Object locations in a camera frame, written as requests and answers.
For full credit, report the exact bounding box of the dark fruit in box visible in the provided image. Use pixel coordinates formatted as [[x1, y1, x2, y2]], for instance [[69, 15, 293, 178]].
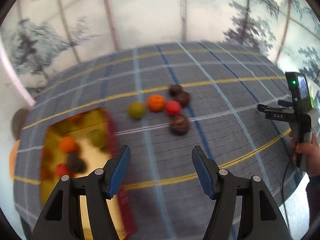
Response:
[[67, 153, 87, 173]]

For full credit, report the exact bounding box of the green fruit with stem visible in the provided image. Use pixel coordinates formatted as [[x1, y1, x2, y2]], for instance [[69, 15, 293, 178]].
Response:
[[87, 129, 106, 148]]

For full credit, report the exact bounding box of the painted folding screen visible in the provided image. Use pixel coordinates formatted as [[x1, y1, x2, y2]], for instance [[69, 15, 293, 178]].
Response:
[[0, 0, 320, 100]]

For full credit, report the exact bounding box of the green round fruit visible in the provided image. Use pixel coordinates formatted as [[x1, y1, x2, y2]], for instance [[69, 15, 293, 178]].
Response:
[[127, 101, 146, 120]]

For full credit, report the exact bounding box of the red fruit in box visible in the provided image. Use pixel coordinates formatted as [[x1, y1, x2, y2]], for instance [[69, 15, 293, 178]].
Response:
[[55, 163, 72, 178]]

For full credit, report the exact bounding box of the orange tangerine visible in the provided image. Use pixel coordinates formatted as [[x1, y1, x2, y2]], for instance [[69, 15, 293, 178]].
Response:
[[146, 94, 166, 112], [59, 136, 78, 154]]

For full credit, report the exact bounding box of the red round fruit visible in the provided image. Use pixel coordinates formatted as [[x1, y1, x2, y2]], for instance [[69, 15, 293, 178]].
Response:
[[165, 100, 182, 115]]

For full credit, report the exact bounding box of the person right hand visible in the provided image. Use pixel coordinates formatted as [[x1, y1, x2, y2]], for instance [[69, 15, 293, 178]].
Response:
[[289, 131, 320, 177]]

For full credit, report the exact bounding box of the dark wrinkled fruit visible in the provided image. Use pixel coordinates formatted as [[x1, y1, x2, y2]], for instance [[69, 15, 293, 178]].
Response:
[[169, 84, 183, 97], [170, 114, 190, 135], [175, 91, 190, 108]]

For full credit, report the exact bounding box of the orange tangerine in box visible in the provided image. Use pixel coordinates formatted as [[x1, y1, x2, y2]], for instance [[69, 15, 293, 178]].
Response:
[[59, 136, 78, 154]]

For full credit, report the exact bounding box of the black camera with screen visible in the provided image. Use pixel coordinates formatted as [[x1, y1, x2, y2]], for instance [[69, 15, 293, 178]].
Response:
[[285, 72, 311, 106]]

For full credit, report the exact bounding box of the red gold tin box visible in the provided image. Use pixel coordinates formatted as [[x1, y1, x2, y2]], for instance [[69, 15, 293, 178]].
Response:
[[40, 107, 137, 239]]

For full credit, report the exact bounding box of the orange round cushion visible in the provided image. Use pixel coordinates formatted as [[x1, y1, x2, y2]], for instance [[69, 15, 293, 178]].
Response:
[[9, 140, 20, 181]]

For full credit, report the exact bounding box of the grey plaid tablecloth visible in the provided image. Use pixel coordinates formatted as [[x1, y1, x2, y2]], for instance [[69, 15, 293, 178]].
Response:
[[14, 42, 302, 239]]

